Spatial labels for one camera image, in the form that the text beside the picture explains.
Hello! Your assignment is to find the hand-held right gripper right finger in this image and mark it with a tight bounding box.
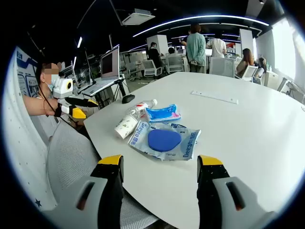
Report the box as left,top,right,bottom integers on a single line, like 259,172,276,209
196,154,277,229

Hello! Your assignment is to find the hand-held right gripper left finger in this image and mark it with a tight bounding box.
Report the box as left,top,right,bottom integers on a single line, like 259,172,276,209
42,154,124,229

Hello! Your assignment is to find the printed paper cup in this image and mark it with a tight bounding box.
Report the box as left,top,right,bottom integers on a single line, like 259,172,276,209
114,114,139,140

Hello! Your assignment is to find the clear plastic water bottle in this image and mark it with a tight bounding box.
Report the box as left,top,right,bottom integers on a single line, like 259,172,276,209
126,99,158,120

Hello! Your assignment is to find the clear packet with blue pad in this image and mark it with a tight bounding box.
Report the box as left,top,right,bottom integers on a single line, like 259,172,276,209
128,120,202,162

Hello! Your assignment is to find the blue tissue pack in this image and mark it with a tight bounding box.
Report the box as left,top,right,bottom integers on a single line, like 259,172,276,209
144,104,182,124

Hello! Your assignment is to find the person's left hand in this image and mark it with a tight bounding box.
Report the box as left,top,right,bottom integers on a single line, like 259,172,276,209
46,99,60,117

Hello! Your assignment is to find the person's body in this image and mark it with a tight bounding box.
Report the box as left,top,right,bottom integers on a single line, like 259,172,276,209
22,62,72,144

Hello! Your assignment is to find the white mesh chair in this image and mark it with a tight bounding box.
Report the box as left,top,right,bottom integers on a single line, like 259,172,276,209
46,121,158,225

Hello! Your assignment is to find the black tripod stand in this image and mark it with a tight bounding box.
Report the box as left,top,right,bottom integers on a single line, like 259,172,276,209
95,80,131,108

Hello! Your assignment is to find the white table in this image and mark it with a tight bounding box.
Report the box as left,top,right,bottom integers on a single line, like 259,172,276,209
83,71,305,229

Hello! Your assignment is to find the open laptop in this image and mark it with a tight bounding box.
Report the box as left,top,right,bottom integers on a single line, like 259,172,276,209
82,45,124,97

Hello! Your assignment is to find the white office chair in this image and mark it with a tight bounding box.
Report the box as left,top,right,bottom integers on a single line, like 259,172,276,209
142,59,164,77
209,56,235,78
234,64,259,83
165,56,185,73

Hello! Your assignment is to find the white power strip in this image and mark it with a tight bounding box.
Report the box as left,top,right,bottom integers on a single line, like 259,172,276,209
190,90,239,105

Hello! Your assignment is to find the ceiling air conditioner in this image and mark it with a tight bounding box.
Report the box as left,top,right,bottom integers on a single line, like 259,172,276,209
120,8,156,26

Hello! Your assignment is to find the curved ceiling light strip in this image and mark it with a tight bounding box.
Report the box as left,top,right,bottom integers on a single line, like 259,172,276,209
132,15,270,38

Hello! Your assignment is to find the bright window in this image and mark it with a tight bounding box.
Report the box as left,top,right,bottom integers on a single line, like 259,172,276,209
271,19,305,79

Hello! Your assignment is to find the blue white wall poster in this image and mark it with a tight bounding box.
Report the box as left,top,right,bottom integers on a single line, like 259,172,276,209
14,47,41,98

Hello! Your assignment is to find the grey metal frame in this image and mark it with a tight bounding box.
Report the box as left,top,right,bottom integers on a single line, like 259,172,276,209
277,77,305,103

